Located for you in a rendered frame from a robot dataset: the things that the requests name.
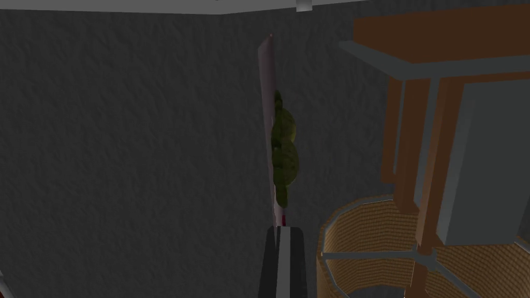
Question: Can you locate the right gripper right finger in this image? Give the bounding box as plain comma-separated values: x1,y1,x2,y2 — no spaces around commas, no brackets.
276,226,309,298

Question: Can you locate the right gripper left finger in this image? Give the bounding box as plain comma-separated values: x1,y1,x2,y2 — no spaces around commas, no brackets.
258,226,279,298

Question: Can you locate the round wicker basket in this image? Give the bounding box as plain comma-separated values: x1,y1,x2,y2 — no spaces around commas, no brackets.
316,194,530,298

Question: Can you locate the green leafy plant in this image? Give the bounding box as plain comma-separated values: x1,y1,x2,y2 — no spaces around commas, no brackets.
271,90,300,209

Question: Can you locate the pink flat upright panel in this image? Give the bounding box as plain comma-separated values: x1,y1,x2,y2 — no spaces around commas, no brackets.
257,34,287,228

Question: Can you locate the brown and grey wooden furniture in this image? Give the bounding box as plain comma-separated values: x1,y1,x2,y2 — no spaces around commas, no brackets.
338,3,530,298

